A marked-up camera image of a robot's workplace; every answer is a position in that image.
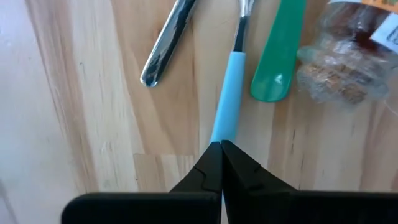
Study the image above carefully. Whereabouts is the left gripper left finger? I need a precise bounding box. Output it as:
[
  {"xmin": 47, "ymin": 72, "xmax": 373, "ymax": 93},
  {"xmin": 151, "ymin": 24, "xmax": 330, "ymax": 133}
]
[{"xmin": 61, "ymin": 141, "xmax": 224, "ymax": 224}]

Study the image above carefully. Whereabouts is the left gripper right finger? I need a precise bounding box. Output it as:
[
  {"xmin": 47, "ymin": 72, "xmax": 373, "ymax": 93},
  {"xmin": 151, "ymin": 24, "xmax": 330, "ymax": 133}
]
[{"xmin": 221, "ymin": 139, "xmax": 398, "ymax": 224}]

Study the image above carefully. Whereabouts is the light blue handled spoon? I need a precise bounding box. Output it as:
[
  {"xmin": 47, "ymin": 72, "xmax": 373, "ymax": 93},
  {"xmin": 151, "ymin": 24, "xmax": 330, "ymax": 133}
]
[{"xmin": 210, "ymin": 0, "xmax": 256, "ymax": 144}]

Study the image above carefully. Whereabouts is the plain silver metal spoon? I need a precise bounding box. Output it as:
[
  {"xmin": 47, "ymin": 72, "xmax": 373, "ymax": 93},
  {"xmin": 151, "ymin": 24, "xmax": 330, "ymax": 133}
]
[{"xmin": 139, "ymin": 0, "xmax": 198, "ymax": 88}]

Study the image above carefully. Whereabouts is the gold spoon green handle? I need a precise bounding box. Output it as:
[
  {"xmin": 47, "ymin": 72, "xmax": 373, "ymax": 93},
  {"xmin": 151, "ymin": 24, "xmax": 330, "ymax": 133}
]
[{"xmin": 250, "ymin": 0, "xmax": 307, "ymax": 103}]

